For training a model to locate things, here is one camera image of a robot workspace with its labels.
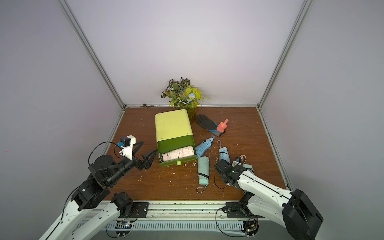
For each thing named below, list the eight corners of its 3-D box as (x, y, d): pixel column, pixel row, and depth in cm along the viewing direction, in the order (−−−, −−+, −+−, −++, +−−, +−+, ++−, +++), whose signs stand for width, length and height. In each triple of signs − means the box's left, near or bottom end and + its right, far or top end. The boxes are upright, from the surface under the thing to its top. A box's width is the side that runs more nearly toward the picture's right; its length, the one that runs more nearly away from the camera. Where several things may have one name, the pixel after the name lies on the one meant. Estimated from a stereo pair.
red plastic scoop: (215, 129, 107) (215, 127, 106) (223, 119, 114) (224, 117, 112) (221, 133, 105) (222, 131, 103) (230, 122, 111) (230, 120, 110)
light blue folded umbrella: (199, 158, 93) (199, 154, 88) (194, 153, 95) (194, 148, 91) (216, 143, 100) (217, 138, 96) (211, 138, 102) (212, 134, 98)
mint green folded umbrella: (197, 184, 82) (197, 183, 80) (197, 158, 93) (197, 156, 91) (210, 184, 82) (210, 183, 80) (208, 158, 93) (209, 156, 91)
